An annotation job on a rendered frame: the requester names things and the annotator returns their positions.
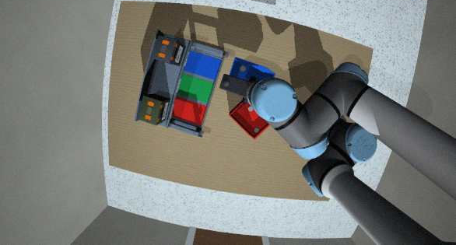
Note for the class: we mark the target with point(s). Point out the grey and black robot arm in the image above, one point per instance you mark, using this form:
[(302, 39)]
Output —
[(309, 128)]

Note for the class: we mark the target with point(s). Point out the red plastic bin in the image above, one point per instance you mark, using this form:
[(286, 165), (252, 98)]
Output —
[(248, 120)]

